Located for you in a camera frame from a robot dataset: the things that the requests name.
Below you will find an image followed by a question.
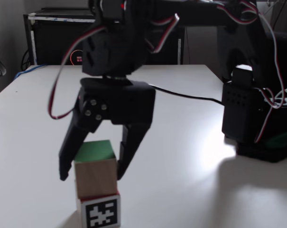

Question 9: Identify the wooden cube with green face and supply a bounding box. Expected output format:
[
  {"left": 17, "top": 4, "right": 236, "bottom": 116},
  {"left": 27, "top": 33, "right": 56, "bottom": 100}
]
[{"left": 73, "top": 139, "right": 118, "bottom": 199}]

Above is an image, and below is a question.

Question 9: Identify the red white black servo cable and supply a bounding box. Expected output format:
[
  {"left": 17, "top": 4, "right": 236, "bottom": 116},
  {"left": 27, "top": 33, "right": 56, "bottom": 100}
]
[
  {"left": 47, "top": 25, "right": 106, "bottom": 120},
  {"left": 145, "top": 13, "right": 181, "bottom": 54},
  {"left": 216, "top": 0, "right": 287, "bottom": 143}
]

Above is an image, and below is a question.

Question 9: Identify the black power cable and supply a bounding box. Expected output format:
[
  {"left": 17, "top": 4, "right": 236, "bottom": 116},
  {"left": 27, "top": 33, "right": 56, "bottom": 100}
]
[{"left": 148, "top": 84, "right": 226, "bottom": 105}]

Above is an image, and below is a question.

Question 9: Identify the blue cable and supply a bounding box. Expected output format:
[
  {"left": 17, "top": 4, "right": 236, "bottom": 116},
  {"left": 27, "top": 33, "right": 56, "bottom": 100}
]
[{"left": 14, "top": 64, "right": 48, "bottom": 80}]

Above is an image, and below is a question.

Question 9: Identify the black equipment cabinet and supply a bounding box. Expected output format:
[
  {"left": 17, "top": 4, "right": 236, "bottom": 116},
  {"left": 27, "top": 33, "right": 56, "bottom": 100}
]
[{"left": 23, "top": 8, "right": 185, "bottom": 66}]

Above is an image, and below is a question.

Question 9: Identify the cube with black-white marker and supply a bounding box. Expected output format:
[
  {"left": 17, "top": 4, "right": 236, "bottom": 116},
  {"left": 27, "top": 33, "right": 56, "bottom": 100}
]
[{"left": 75, "top": 191, "right": 122, "bottom": 228}]

